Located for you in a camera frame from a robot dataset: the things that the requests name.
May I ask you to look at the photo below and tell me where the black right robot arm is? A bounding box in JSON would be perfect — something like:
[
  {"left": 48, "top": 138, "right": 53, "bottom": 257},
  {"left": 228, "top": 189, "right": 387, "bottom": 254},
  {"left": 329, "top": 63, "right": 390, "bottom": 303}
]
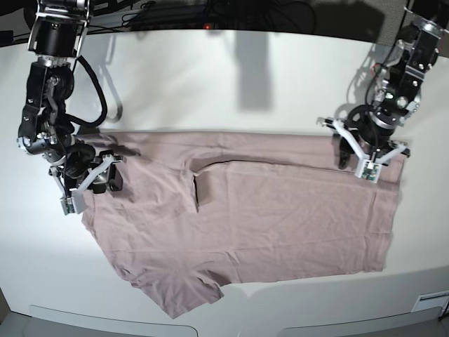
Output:
[{"left": 17, "top": 1, "right": 123, "bottom": 215}]

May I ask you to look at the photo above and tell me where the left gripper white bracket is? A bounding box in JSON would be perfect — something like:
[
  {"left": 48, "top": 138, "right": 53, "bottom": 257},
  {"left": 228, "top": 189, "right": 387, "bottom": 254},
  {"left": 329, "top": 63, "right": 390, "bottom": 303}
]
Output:
[{"left": 317, "top": 117, "right": 410, "bottom": 183}]

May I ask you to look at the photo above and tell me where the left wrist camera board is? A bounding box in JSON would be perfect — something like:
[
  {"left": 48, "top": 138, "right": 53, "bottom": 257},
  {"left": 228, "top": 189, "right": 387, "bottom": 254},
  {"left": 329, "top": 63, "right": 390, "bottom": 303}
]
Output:
[{"left": 355, "top": 159, "right": 382, "bottom": 183}]

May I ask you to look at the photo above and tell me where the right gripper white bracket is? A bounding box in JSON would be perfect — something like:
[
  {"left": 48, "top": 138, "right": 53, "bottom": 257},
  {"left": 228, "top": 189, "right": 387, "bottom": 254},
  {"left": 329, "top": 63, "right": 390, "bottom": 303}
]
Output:
[{"left": 48, "top": 151, "right": 125, "bottom": 214}]

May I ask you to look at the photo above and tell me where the mauve T-shirt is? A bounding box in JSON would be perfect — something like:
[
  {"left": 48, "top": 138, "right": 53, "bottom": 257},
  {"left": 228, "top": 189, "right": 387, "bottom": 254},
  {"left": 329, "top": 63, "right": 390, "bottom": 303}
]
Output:
[{"left": 82, "top": 132, "right": 404, "bottom": 318}]

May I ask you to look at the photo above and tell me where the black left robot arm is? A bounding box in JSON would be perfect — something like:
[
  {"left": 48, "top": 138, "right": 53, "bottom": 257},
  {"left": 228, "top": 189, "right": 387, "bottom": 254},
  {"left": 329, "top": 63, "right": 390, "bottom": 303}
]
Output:
[{"left": 319, "top": 1, "right": 448, "bottom": 183}]

